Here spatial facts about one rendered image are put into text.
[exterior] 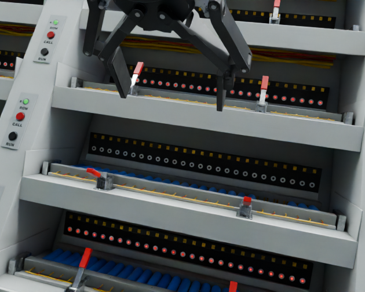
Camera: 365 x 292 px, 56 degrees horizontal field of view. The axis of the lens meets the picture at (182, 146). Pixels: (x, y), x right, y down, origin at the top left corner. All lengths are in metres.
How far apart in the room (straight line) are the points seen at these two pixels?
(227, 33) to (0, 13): 0.70
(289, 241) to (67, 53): 0.59
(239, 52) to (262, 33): 0.37
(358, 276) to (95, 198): 0.45
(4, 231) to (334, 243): 0.58
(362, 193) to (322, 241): 0.10
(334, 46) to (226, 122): 0.26
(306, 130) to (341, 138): 0.06
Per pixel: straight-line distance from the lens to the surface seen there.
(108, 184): 0.66
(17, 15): 0.94
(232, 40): 0.37
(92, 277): 0.71
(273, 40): 0.74
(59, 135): 0.81
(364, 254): 0.63
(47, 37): 0.84
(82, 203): 0.67
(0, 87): 0.85
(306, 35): 0.75
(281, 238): 0.61
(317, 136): 0.66
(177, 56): 0.96
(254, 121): 0.65
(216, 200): 0.65
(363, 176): 0.65
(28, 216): 0.78
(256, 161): 0.78
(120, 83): 0.47
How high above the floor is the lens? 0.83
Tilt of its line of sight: 17 degrees up
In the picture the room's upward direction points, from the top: 12 degrees clockwise
